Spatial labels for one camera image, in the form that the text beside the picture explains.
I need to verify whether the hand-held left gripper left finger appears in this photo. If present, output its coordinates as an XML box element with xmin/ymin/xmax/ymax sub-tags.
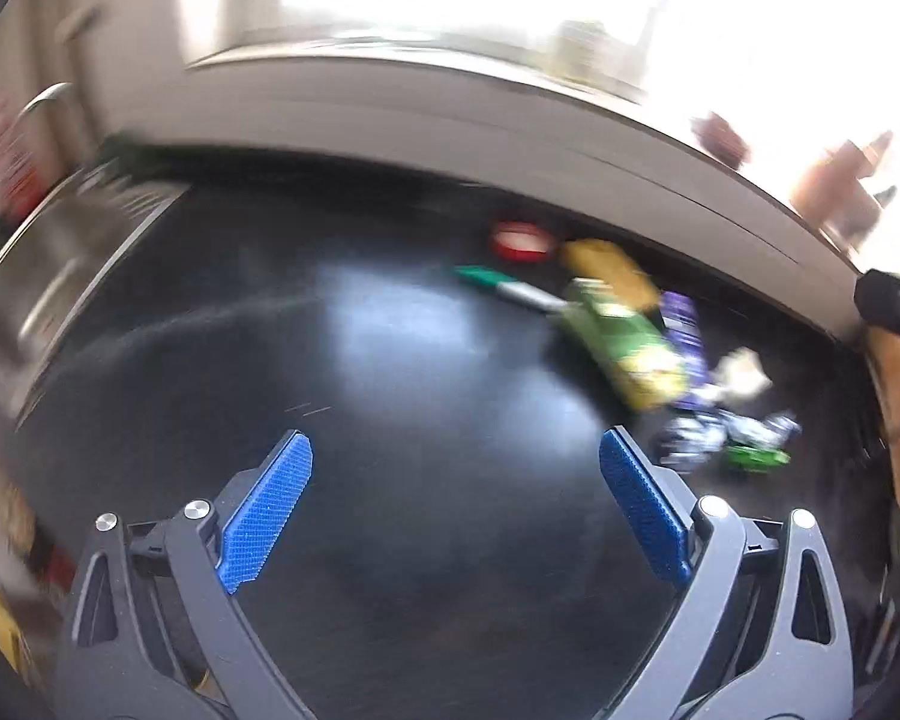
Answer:
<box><xmin>54</xmin><ymin>429</ymin><xmax>316</xmax><ymax>720</ymax></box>

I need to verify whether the blurry brown object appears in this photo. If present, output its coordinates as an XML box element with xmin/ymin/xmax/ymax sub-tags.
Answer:
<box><xmin>791</xmin><ymin>131</ymin><xmax>897</xmax><ymax>248</ymax></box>
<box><xmin>694</xmin><ymin>112</ymin><xmax>747</xmax><ymax>166</ymax></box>

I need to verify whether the white window sill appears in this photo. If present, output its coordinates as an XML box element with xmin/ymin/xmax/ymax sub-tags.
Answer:
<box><xmin>105</xmin><ymin>45</ymin><xmax>871</xmax><ymax>346</ymax></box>

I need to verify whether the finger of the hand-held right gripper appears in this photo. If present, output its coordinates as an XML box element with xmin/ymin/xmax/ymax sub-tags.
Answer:
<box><xmin>853</xmin><ymin>268</ymin><xmax>900</xmax><ymax>352</ymax></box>

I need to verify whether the silver faucet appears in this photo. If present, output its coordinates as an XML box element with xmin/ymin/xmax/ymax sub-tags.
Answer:
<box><xmin>19</xmin><ymin>82</ymin><xmax>76</xmax><ymax>121</ymax></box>

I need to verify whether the red round lid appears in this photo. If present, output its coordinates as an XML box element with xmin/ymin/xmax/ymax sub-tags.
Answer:
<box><xmin>491</xmin><ymin>219</ymin><xmax>557</xmax><ymax>263</ymax></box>

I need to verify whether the yellow snack packet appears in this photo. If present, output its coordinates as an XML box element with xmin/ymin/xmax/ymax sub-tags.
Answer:
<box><xmin>559</xmin><ymin>238</ymin><xmax>661</xmax><ymax>312</ymax></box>

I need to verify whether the stainless steel sink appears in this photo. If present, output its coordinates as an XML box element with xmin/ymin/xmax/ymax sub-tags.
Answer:
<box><xmin>0</xmin><ymin>165</ymin><xmax>192</xmax><ymax>428</ymax></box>

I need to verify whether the purple snack packet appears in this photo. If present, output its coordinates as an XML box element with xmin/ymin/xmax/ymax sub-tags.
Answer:
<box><xmin>658</xmin><ymin>291</ymin><xmax>710</xmax><ymax>410</ymax></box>

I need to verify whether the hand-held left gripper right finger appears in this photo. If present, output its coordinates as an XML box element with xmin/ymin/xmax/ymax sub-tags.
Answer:
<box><xmin>598</xmin><ymin>426</ymin><xmax>856</xmax><ymax>720</ymax></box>

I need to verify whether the green foil wrapper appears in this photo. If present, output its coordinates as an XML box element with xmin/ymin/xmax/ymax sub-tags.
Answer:
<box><xmin>724</xmin><ymin>411</ymin><xmax>803</xmax><ymax>475</ymax></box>

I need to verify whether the green snack packet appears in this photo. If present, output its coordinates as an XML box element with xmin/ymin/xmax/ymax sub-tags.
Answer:
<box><xmin>555</xmin><ymin>277</ymin><xmax>691</xmax><ymax>412</ymax></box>

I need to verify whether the white crumpled paper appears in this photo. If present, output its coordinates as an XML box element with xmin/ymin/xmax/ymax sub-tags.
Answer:
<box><xmin>709</xmin><ymin>349</ymin><xmax>773</xmax><ymax>400</ymax></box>

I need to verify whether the green marker pen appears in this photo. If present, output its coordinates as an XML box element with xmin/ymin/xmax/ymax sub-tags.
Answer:
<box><xmin>454</xmin><ymin>264</ymin><xmax>571</xmax><ymax>316</ymax></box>

